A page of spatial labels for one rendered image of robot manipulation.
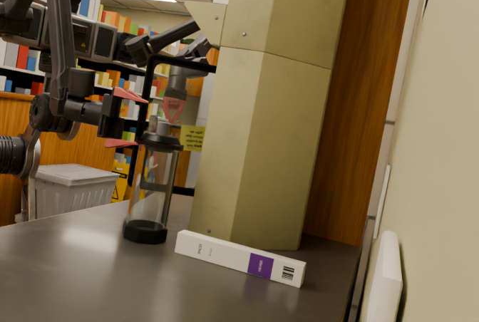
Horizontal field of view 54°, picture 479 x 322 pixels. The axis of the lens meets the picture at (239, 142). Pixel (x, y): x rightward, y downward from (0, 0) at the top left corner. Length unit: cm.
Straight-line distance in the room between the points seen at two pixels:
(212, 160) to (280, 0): 41
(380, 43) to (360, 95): 16
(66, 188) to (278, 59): 237
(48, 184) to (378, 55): 248
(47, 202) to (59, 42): 222
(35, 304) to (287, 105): 70
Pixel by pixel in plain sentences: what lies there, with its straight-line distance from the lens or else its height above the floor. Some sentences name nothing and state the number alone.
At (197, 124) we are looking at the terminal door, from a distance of 141.
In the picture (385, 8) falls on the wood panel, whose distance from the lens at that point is 148.
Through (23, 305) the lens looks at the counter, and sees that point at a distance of 75.
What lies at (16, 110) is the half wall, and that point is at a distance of 348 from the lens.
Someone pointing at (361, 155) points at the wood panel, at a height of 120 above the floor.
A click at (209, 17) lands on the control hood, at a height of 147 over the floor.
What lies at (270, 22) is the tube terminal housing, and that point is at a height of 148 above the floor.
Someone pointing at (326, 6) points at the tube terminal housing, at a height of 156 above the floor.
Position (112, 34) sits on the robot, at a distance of 202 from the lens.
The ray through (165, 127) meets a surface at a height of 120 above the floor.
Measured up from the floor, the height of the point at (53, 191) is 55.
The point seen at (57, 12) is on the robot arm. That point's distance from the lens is 132.
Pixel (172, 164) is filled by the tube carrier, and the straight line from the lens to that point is 105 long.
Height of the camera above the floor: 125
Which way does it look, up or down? 3 degrees down
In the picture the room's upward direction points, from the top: 10 degrees clockwise
